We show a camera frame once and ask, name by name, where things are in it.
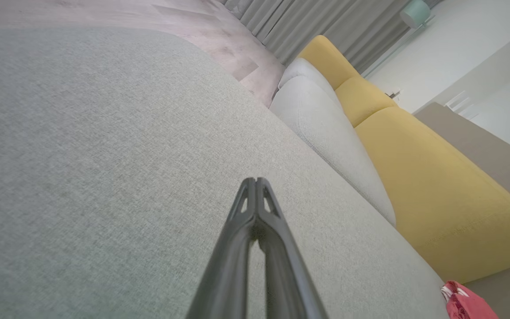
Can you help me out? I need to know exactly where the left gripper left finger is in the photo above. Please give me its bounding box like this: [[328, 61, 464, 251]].
[[186, 177, 255, 319]]

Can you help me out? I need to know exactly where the grey sofa back cushion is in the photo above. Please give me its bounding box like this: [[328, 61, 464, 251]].
[[269, 74, 397, 227]]

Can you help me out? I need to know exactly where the small yellow sofa backrest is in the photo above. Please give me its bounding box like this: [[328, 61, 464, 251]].
[[297, 35, 362, 91]]

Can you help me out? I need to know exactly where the grey pleated curtain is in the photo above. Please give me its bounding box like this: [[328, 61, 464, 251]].
[[224, 0, 444, 76]]

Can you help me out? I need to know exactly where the red basketball jersey white trim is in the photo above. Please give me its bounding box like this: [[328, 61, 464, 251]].
[[441, 280, 499, 319]]

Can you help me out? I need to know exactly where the grey sofa seat cushion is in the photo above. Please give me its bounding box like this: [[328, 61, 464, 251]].
[[278, 58, 342, 107]]

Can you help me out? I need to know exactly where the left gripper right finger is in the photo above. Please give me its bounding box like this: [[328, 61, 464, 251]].
[[255, 177, 328, 319]]

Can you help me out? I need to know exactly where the large grey sofa ottoman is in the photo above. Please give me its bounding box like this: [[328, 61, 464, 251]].
[[0, 27, 450, 319]]

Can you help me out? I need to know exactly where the mint green round object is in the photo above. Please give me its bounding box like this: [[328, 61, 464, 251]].
[[400, 0, 433, 29]]

